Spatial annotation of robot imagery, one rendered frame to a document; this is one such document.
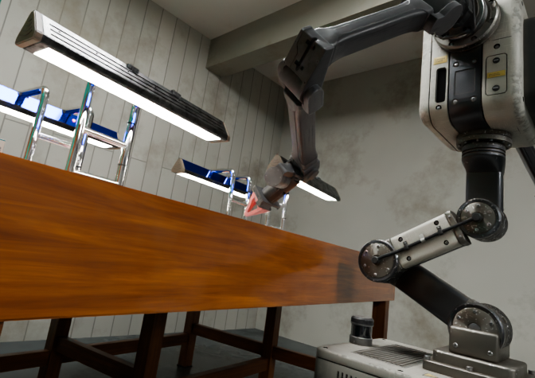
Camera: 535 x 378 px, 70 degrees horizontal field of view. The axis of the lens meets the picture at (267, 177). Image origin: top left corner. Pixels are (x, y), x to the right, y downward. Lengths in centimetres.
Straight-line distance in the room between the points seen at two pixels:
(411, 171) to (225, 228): 273
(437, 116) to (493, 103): 14
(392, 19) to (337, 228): 284
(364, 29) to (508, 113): 46
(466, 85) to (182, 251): 84
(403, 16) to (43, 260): 79
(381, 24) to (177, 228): 57
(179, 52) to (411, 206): 234
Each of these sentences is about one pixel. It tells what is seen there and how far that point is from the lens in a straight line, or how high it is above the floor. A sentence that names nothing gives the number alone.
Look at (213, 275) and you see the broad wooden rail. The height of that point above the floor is 64.
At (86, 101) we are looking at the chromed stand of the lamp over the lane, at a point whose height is 103.
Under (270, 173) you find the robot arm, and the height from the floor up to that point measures 92.
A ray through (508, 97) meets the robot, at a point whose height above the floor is 115.
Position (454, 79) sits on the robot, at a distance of 117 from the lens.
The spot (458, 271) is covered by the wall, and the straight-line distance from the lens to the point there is 315.
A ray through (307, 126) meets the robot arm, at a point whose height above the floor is 101.
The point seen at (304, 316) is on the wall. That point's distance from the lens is 373.
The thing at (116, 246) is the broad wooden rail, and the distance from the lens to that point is 60.
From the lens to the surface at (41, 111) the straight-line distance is 136.
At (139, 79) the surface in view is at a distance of 103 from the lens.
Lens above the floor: 69
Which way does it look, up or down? 12 degrees up
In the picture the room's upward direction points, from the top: 8 degrees clockwise
